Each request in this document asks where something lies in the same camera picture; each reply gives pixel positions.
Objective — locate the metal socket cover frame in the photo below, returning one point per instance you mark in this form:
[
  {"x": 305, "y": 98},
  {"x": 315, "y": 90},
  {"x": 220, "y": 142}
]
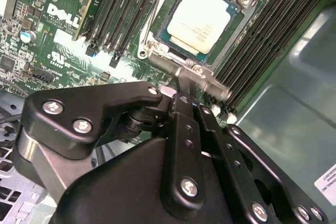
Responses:
[{"x": 170, "y": 60}]

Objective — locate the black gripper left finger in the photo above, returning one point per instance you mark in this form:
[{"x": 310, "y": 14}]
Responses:
[{"x": 65, "y": 119}]

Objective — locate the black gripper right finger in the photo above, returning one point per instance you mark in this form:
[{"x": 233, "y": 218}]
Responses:
[{"x": 231, "y": 161}]

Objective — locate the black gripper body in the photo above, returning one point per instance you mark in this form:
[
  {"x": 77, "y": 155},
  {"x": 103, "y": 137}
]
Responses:
[{"x": 126, "y": 195}]

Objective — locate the silver CPU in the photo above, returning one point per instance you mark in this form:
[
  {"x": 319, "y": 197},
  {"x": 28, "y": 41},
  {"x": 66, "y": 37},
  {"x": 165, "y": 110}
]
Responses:
[{"x": 199, "y": 19}]

